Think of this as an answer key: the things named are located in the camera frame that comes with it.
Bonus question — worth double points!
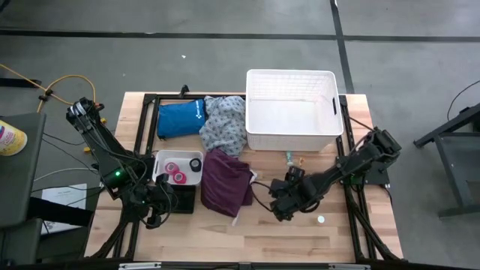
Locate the large white perforated basket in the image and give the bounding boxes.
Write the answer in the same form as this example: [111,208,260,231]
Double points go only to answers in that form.
[245,68,345,152]

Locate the dark grey cart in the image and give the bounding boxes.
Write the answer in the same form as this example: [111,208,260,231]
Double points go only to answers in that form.
[0,111,95,266]

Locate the grey patterned hospital gown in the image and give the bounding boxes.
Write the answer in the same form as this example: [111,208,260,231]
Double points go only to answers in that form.
[198,94,248,157]

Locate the white paper sheet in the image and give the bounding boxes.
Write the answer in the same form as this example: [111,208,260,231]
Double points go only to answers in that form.
[40,182,89,236]

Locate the yellow labelled canister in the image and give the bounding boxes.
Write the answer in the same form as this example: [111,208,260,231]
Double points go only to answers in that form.
[0,119,29,157]

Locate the black metal stand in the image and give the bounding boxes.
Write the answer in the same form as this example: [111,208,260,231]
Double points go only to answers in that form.
[413,103,480,219]

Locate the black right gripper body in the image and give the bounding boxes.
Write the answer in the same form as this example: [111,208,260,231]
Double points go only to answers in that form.
[269,166,315,222]

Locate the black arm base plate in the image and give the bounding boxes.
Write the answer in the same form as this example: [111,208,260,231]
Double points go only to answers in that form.
[336,155,391,187]

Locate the black floor bar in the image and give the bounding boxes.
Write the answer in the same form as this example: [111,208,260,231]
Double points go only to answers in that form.
[0,77,42,88]

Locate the dark purple cloth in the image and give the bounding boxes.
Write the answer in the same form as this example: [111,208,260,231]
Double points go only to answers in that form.
[200,148,258,218]

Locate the blue fabric pouch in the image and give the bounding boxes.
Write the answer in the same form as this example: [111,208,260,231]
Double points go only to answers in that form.
[156,98,208,140]

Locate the small white plastic bin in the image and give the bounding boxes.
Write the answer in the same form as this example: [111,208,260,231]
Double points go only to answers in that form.
[152,149,205,187]

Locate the silver aluminium bracket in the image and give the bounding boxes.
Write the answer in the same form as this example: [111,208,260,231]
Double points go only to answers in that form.
[328,262,371,270]
[118,262,163,270]

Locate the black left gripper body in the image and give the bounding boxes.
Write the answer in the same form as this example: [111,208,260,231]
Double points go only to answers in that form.
[133,172,177,230]

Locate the black aluminium table frame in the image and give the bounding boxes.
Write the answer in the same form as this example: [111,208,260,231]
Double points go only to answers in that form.
[84,84,404,263]

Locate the yellow extension cable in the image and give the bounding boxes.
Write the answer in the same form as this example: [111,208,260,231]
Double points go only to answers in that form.
[0,63,108,155]

